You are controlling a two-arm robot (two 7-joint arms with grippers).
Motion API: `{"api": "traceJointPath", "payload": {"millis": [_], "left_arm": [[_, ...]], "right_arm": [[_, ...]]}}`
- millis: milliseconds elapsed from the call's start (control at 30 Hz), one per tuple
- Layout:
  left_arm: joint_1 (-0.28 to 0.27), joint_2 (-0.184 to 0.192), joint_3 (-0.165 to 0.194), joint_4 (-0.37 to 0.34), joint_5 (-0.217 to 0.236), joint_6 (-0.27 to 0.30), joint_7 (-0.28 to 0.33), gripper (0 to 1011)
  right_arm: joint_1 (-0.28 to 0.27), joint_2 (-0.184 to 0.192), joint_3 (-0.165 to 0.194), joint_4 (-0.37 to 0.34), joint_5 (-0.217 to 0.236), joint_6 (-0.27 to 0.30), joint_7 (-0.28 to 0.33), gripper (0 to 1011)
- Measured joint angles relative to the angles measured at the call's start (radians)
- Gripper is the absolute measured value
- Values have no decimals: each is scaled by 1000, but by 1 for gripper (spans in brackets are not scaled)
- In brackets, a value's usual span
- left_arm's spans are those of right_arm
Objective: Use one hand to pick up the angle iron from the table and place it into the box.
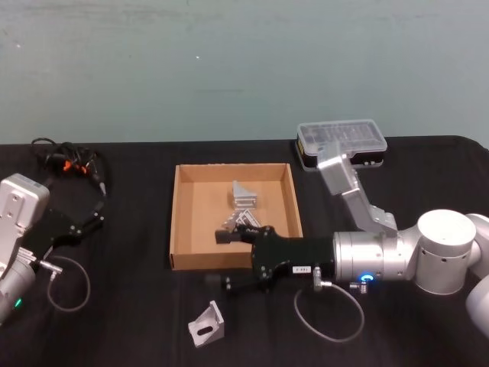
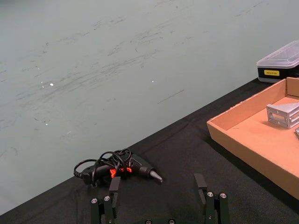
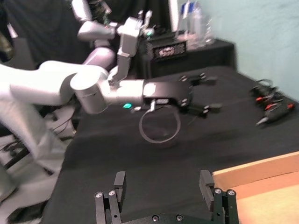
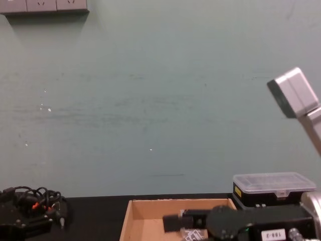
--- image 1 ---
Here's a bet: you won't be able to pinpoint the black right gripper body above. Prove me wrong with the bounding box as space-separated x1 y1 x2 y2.
251 227 335 293

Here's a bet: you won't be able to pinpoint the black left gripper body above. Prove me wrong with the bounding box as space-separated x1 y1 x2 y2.
22 207 83 260

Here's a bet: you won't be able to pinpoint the shallow brown cardboard tray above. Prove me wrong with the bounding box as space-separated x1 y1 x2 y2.
169 163 304 271

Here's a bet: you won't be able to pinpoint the black table cloth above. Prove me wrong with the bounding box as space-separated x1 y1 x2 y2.
0 134 489 367

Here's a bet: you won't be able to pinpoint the clear plastic case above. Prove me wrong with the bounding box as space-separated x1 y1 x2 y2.
295 118 389 172

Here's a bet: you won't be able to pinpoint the black corded tool orange parts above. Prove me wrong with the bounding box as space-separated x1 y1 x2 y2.
30 138 110 196

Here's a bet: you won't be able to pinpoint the thin dark left gripper cable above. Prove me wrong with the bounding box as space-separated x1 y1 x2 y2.
31 255 92 313

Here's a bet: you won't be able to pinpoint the thin dark gripper cable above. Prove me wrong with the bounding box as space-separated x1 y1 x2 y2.
293 267 366 343
31 255 92 313

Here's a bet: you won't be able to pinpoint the thin dark right gripper cable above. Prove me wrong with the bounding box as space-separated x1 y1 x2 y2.
293 267 366 343

